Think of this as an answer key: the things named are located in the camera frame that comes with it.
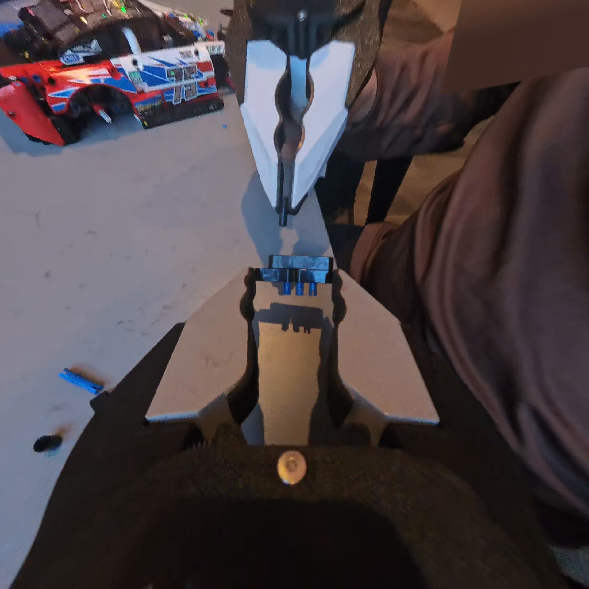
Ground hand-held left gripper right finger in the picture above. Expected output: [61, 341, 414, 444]
[327, 269, 440, 444]

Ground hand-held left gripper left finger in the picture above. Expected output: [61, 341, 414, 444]
[145, 267, 259, 439]

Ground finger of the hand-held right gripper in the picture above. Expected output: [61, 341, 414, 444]
[240, 40, 291, 209]
[289, 41, 356, 211]

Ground long black brick beam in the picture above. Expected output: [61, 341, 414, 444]
[269, 254, 334, 272]

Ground white desk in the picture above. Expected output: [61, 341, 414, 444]
[0, 87, 337, 589]

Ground black mesh office chair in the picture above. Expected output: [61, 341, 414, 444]
[318, 83, 507, 228]

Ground person's brown sweater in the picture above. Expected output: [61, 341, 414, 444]
[350, 69, 589, 548]

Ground red white blue toy car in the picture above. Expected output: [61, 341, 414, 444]
[0, 0, 226, 146]

